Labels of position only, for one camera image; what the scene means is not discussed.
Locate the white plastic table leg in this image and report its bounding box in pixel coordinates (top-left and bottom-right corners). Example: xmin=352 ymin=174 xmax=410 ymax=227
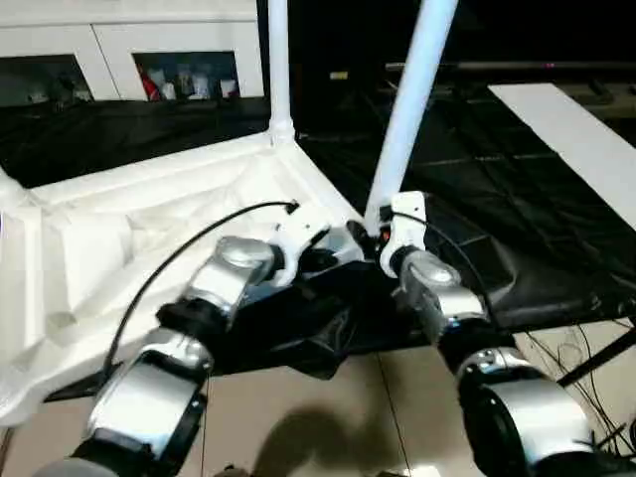
xmin=0 ymin=166 xmax=27 ymax=213
xmin=266 ymin=0 xmax=298 ymax=148
xmin=361 ymin=0 xmax=461 ymax=238

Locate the white plastic table top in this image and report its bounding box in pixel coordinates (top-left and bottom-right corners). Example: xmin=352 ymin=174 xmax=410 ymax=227
xmin=0 ymin=131 xmax=372 ymax=428

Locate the black glossy mat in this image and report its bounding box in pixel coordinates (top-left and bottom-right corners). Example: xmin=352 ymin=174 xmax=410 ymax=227
xmin=0 ymin=88 xmax=636 ymax=384

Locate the flat white board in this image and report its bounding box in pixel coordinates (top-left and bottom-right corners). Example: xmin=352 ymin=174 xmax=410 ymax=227
xmin=488 ymin=82 xmax=636 ymax=213

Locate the black metal stand bar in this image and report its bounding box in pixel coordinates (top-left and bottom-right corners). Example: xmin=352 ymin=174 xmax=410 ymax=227
xmin=556 ymin=329 xmax=636 ymax=388

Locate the red bottle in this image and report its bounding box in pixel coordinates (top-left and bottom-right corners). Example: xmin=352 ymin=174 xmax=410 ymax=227
xmin=140 ymin=67 xmax=160 ymax=99

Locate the white glass-door cabinet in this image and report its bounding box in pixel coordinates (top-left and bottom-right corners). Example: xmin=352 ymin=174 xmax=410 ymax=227
xmin=0 ymin=0 xmax=267 ymax=103

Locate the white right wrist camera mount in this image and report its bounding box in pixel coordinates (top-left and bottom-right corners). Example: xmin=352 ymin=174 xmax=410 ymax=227
xmin=380 ymin=192 xmax=428 ymax=278

